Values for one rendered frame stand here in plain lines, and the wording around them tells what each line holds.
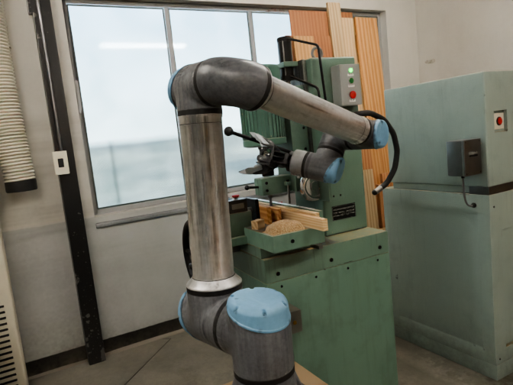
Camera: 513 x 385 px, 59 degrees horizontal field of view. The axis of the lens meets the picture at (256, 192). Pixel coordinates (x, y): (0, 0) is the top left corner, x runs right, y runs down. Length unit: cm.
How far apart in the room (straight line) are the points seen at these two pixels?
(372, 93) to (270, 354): 290
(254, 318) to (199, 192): 34
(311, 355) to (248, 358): 77
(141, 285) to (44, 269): 58
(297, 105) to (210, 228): 38
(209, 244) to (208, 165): 20
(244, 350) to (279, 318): 11
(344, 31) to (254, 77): 268
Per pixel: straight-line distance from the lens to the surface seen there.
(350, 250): 182
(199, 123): 114
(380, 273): 195
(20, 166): 264
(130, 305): 305
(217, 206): 115
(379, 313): 199
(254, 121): 176
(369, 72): 375
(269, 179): 181
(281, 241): 154
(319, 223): 155
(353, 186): 194
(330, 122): 129
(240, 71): 107
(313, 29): 356
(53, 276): 292
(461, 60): 408
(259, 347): 108
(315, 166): 149
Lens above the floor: 124
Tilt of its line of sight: 7 degrees down
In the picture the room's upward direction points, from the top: 6 degrees counter-clockwise
